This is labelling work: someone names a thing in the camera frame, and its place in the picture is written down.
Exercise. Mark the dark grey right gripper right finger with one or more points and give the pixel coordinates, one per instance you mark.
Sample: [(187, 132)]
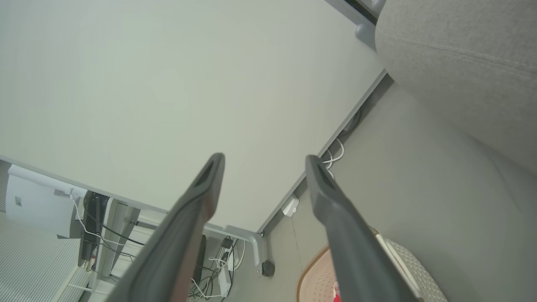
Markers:
[(348, 251)]

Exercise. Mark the white desk frame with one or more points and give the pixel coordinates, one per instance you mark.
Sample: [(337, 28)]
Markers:
[(119, 218)]

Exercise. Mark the black power adapter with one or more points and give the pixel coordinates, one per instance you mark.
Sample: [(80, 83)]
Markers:
[(227, 243)]

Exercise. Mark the grey fabric sofa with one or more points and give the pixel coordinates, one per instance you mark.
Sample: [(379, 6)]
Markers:
[(461, 63)]

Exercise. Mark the white power strip with plugs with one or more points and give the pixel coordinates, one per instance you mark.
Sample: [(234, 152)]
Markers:
[(225, 283)]

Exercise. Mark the black caster wheel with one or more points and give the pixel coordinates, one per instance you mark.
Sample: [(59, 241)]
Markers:
[(268, 268)]

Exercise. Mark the grey partition foot with caster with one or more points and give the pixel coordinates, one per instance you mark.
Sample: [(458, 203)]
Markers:
[(254, 247)]

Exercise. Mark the large white partition panel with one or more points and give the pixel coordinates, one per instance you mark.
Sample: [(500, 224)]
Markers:
[(168, 84)]

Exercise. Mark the red shorts with white trim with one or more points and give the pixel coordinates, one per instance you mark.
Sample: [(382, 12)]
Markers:
[(336, 291)]

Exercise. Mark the white perforated laundry basket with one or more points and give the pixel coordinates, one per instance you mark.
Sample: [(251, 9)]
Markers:
[(319, 281)]

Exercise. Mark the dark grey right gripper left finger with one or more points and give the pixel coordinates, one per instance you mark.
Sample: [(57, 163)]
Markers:
[(176, 251)]

